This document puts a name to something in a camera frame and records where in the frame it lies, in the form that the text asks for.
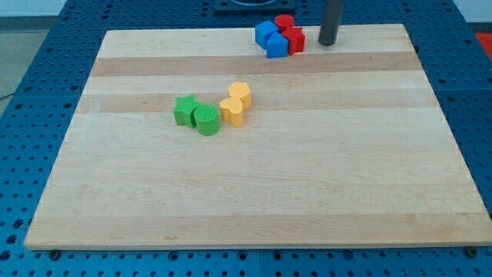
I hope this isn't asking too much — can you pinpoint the yellow hexagon block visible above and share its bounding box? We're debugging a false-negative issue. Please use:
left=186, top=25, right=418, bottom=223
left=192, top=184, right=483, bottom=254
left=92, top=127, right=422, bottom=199
left=228, top=82, right=252, bottom=110

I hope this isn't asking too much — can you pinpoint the green star block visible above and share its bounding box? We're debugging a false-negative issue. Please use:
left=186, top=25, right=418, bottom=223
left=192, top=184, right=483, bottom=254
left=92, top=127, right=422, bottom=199
left=173, top=94, right=201, bottom=128

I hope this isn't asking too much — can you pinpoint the red star block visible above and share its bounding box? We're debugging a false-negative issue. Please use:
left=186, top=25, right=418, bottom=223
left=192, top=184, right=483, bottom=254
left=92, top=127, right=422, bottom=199
left=281, top=26, right=305, bottom=55

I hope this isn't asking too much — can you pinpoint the yellow heart block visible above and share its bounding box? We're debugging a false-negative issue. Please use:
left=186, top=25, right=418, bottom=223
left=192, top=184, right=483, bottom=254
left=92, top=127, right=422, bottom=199
left=219, top=97, right=244, bottom=128

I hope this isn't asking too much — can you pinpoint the green cylinder block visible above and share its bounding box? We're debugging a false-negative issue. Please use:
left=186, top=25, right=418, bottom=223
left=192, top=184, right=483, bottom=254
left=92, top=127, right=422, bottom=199
left=194, top=104, right=221, bottom=136

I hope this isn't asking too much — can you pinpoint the light wooden board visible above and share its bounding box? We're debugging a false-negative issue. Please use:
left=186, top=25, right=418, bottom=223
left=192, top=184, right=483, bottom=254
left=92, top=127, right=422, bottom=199
left=25, top=24, right=491, bottom=250

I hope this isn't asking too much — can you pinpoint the blue pentagon block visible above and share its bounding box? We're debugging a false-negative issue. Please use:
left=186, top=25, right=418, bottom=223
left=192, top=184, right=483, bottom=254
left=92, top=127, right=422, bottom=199
left=266, top=32, right=288, bottom=58

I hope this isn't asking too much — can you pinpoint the blue cube block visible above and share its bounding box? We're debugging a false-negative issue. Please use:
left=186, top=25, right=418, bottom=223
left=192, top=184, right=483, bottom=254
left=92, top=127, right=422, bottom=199
left=254, top=21, right=278, bottom=49

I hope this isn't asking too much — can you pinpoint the red cylinder block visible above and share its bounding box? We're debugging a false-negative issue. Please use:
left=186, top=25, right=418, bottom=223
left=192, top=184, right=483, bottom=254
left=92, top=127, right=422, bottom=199
left=274, top=14, right=295, bottom=32

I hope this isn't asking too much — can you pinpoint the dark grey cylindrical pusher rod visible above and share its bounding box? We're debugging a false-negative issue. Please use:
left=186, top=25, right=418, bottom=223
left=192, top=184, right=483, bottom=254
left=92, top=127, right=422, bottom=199
left=318, top=0, right=344, bottom=46

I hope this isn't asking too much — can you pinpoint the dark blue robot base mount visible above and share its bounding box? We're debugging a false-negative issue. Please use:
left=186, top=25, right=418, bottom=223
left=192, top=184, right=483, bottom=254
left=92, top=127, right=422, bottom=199
left=212, top=0, right=296, bottom=14

